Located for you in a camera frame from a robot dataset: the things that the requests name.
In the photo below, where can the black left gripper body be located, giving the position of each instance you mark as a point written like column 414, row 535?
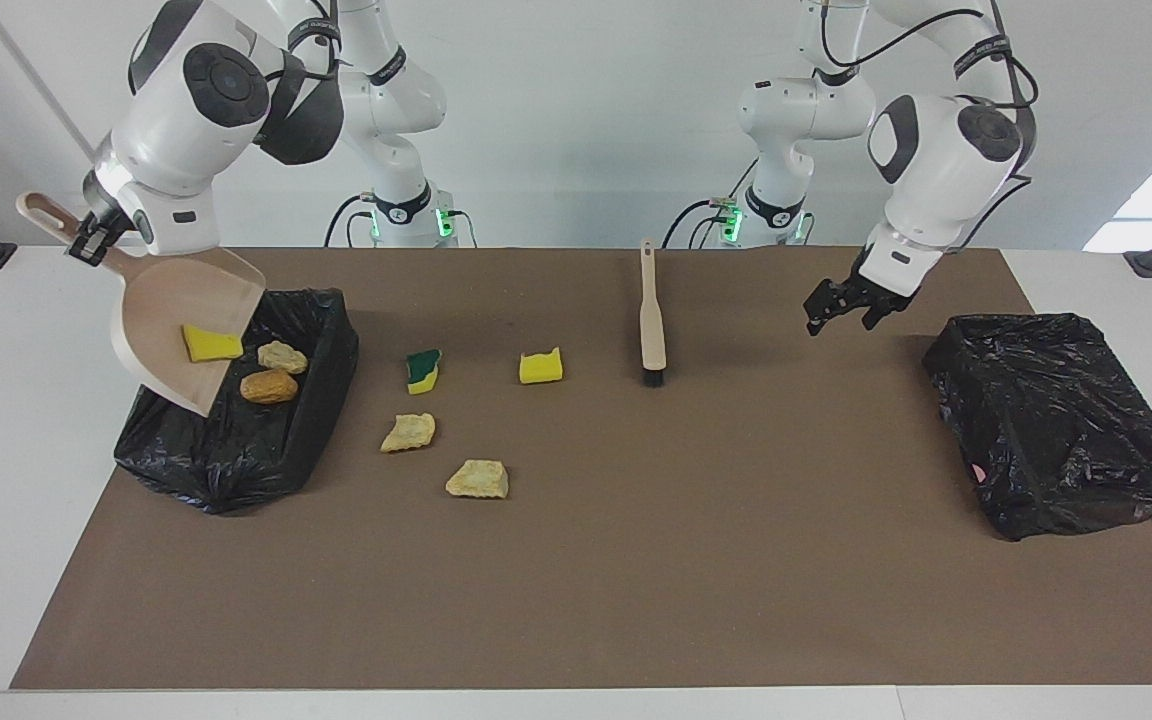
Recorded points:
column 876, row 288

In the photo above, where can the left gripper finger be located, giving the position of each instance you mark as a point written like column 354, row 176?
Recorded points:
column 824, row 308
column 881, row 312

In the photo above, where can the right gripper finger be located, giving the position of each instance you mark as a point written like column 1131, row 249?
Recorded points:
column 78, row 250
column 108, row 252

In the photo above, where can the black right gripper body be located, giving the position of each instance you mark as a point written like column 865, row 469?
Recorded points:
column 108, row 225

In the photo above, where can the beige plastic dustpan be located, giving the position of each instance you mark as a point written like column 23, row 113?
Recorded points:
column 166, row 310

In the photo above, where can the yellow green sponge wedge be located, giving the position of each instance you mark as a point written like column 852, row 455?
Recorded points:
column 211, row 343

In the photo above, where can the beige hand brush black bristles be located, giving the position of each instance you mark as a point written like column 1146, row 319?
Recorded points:
column 653, row 320

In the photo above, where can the beige sponge chunk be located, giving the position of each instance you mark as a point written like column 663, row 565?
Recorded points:
column 282, row 356
column 476, row 480
column 408, row 432

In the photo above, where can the brown bread roll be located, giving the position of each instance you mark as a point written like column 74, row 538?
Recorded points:
column 269, row 386

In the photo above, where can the green yellow sponge piece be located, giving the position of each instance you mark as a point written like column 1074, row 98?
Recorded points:
column 424, row 370

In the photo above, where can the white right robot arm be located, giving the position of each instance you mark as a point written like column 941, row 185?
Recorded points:
column 186, row 130

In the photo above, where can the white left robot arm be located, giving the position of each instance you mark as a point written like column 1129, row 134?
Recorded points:
column 936, row 150

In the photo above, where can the black bag lined bin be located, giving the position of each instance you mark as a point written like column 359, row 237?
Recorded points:
column 1056, row 430
column 236, row 460

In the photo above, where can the brown table mat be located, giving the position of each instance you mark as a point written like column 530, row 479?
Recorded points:
column 636, row 600

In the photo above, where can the white wall conduit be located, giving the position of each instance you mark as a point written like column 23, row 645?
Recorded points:
column 36, row 80

